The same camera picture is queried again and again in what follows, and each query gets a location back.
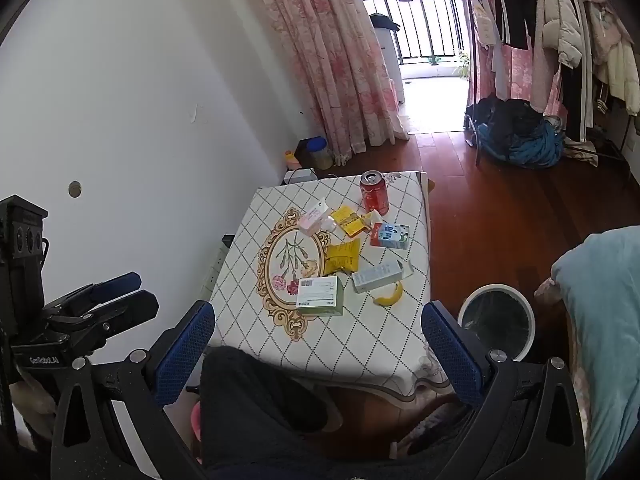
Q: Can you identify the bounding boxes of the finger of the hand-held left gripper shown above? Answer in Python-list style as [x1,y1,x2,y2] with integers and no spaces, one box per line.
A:
[44,271,143,318]
[47,289,160,348]

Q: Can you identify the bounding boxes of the banana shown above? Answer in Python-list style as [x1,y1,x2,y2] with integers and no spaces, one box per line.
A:
[372,281,405,307]

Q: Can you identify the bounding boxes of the white puffer jacket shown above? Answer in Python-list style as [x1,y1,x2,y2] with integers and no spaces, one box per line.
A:
[537,0,586,68]

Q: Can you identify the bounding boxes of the white patterned tablecloth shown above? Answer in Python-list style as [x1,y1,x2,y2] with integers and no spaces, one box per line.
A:
[206,171,451,401]

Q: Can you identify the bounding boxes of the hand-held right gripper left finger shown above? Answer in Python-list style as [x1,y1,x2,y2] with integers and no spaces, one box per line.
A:
[50,300,217,480]

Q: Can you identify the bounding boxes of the black hanging pants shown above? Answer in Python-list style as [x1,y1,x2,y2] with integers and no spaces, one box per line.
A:
[492,0,538,51]

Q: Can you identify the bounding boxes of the light blue blanket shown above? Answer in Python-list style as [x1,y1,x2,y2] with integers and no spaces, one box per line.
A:
[535,225,640,480]

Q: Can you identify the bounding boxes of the pink white small box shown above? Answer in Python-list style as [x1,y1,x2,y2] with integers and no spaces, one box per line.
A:
[298,207,335,236]

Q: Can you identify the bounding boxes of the yellow snack bag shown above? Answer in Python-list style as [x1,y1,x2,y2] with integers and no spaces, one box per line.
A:
[324,237,362,276]

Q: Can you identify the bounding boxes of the plastic jar blue lid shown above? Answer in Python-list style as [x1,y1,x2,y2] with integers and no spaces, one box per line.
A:
[306,136,335,171]

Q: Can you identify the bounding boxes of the yellow packet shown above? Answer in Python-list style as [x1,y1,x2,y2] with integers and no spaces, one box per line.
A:
[330,206,373,238]

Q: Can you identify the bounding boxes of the cream hanging jacket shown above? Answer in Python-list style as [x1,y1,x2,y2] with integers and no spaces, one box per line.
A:
[582,0,640,116]

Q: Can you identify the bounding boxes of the person's dark fleece pants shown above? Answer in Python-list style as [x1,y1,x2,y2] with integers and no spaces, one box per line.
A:
[197,345,476,480]

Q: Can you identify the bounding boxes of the long white blue box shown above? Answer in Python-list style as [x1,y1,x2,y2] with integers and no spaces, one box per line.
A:
[351,260,415,294]

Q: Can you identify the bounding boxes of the white power strip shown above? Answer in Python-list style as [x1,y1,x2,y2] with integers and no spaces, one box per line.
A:
[199,234,236,306]

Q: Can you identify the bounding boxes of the white box on floor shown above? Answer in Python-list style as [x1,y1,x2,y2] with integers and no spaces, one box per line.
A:
[283,167,319,186]

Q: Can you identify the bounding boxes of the red soda can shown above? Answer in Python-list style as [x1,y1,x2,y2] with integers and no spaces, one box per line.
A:
[360,170,391,215]

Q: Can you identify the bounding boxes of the blue black clothes pile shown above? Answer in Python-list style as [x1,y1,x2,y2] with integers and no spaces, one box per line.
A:
[472,96,566,169]

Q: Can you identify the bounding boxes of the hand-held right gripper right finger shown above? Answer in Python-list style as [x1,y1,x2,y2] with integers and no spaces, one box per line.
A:
[400,301,586,480]

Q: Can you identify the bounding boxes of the grey fuzzy slipper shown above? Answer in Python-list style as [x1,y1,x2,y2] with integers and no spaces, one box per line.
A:
[390,402,473,458]

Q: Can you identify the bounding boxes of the white balcony appliance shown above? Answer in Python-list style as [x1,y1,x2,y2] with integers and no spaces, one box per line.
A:
[370,12,405,106]

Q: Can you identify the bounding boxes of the white round trash bin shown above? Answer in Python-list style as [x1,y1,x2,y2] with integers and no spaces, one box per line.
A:
[457,284,537,363]

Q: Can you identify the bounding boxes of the green white box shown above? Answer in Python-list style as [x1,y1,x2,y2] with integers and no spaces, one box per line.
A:
[296,275,345,317]

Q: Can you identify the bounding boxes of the black balcony railing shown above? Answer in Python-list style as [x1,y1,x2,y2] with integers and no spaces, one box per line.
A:
[362,0,468,66]

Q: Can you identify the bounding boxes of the blue white milk carton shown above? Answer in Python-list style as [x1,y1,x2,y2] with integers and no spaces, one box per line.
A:
[370,222,411,251]

